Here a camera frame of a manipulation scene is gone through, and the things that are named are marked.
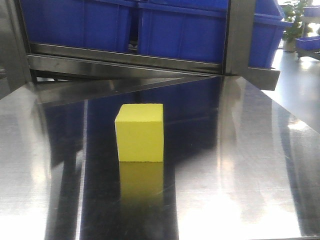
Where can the distant blue bin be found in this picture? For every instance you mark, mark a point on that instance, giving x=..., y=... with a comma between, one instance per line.
x=308, y=43

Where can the blue plastic bin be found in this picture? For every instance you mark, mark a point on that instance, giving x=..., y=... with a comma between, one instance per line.
x=268, y=29
x=91, y=24
x=183, y=33

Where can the blue plastic bin right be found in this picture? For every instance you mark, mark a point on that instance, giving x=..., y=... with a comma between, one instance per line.
x=268, y=29

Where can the green potted plant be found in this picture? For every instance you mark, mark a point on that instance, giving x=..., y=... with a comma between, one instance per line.
x=293, y=10

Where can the yellow foam block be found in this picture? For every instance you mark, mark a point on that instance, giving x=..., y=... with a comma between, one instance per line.
x=139, y=131

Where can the blue plastic bin middle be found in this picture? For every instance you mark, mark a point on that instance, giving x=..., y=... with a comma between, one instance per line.
x=183, y=33

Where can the stainless steel shelf rack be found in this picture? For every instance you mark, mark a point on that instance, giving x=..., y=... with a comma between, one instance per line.
x=22, y=62

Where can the blue plastic bin left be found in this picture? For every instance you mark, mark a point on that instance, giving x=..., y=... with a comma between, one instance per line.
x=91, y=24

